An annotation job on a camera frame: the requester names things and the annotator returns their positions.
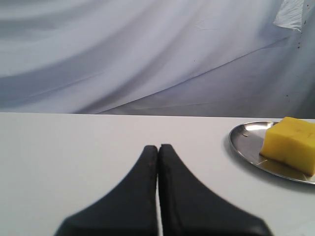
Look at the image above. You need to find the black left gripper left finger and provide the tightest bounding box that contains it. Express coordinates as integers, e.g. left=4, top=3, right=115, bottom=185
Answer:
left=56, top=146, right=158, bottom=236

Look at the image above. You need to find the yellow sponge block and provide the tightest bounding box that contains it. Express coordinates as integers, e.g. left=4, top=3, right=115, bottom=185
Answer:
left=259, top=117, right=315, bottom=176

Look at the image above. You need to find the grey-blue backdrop cloth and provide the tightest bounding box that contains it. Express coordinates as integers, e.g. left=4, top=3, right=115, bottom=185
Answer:
left=0, top=0, right=315, bottom=118

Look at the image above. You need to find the white cloth patch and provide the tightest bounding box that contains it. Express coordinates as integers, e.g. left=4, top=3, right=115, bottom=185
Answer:
left=273, top=0, right=304, bottom=32

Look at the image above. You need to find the round stainless steel plate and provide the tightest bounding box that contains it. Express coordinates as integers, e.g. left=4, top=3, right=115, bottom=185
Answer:
left=228, top=120, right=315, bottom=185

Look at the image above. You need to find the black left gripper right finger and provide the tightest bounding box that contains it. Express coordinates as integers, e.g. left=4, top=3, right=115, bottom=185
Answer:
left=158, top=144, right=271, bottom=236

